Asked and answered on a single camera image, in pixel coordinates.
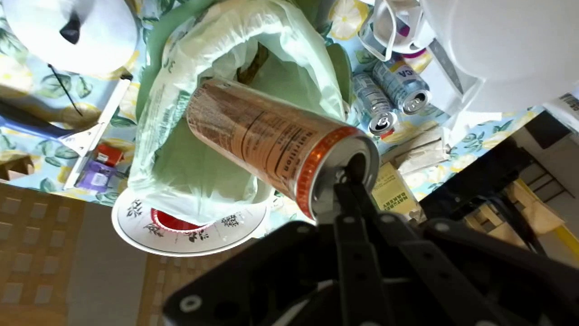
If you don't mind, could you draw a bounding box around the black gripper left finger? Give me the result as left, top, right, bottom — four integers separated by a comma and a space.
335, 177, 392, 326

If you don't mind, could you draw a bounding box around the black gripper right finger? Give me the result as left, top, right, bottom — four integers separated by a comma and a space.
373, 211, 511, 326

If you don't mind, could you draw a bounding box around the brown soda can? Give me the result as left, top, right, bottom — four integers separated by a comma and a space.
187, 77, 381, 219

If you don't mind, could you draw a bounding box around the blue silver can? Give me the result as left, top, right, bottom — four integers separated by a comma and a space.
372, 57, 431, 114
352, 74, 397, 137

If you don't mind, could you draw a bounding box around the brown paper carton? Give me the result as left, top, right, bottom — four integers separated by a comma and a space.
373, 162, 426, 222

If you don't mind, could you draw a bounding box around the white plate with red bowl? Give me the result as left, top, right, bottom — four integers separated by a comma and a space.
111, 190, 270, 257

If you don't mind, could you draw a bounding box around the lemon print tablecloth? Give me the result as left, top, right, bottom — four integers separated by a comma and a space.
2, 0, 379, 224

